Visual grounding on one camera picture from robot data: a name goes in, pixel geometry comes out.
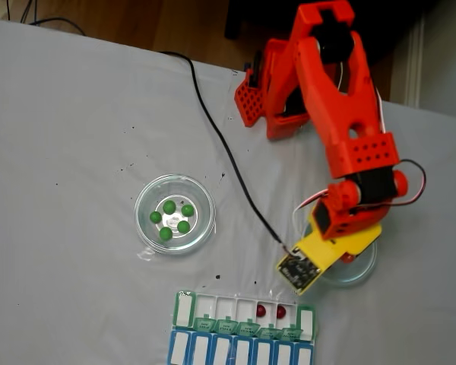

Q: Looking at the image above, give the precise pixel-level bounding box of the clear glass bowl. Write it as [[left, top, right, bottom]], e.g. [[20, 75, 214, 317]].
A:
[[300, 212, 380, 288], [134, 173, 217, 256]]

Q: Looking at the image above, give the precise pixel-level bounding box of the green blue weekly pill organizer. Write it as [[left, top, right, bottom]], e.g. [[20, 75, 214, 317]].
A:
[[166, 289, 320, 365]]

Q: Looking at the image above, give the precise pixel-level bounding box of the dark wooden furniture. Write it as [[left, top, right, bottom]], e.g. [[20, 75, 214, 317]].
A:
[[223, 0, 442, 73]]

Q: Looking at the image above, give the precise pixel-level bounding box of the pale grey tablecloth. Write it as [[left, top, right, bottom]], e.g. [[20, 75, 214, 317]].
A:
[[0, 17, 456, 365]]

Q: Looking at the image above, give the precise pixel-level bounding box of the black camera cable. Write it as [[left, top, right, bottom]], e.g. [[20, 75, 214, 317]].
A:
[[160, 51, 296, 256]]

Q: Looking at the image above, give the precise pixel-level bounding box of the white wall trim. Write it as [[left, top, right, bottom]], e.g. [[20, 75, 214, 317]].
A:
[[404, 14, 426, 108]]

